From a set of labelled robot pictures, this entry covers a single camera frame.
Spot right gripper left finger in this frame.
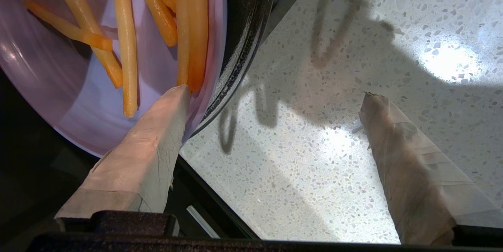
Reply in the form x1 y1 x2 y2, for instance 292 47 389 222
55 85 192 219

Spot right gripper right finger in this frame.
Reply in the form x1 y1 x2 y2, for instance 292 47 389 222
358 92 501 246

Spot purple plate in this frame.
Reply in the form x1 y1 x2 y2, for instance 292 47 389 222
0 0 228 157

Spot orange carrot sticks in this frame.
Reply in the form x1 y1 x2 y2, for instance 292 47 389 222
48 0 123 89

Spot silver microwave oven body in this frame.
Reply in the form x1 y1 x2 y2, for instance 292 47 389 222
0 0 321 241

